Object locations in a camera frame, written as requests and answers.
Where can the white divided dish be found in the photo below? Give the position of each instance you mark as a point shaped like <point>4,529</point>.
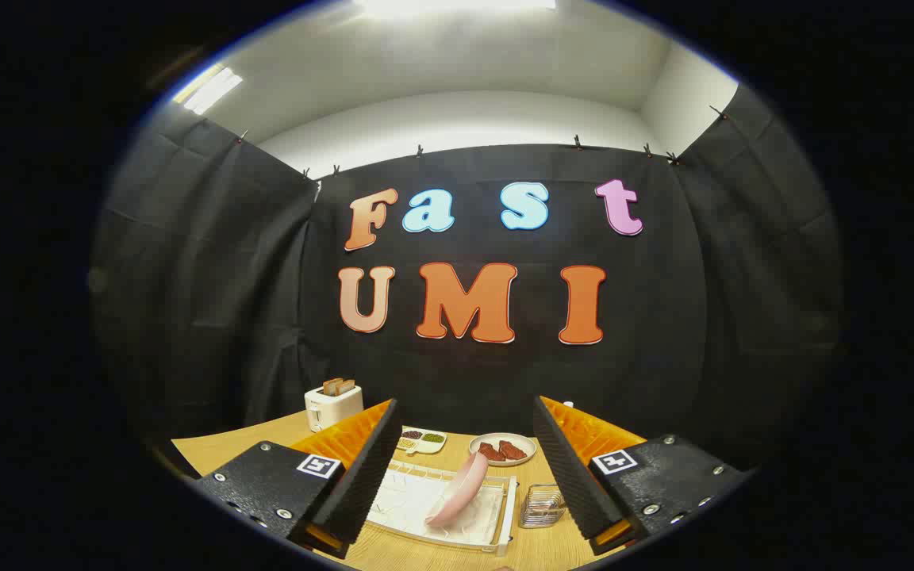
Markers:
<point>435,446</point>

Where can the brown toast slice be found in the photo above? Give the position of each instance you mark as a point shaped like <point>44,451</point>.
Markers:
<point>338,386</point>

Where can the beige round plate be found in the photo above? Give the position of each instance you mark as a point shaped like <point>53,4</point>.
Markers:
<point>528,446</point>

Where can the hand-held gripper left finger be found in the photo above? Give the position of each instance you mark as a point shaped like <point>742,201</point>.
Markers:
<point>370,476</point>

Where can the brown meat piece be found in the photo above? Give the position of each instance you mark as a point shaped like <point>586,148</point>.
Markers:
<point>513,450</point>
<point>491,453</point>

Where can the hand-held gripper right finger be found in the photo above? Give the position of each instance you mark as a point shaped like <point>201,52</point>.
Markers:
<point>568,468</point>

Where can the ceiling light panel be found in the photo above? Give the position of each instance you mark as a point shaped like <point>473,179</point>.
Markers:
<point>209,90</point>

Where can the white toaster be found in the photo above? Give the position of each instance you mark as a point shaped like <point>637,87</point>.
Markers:
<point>334,410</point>

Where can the pink plate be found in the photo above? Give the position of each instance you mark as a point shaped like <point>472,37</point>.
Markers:
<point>457,492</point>

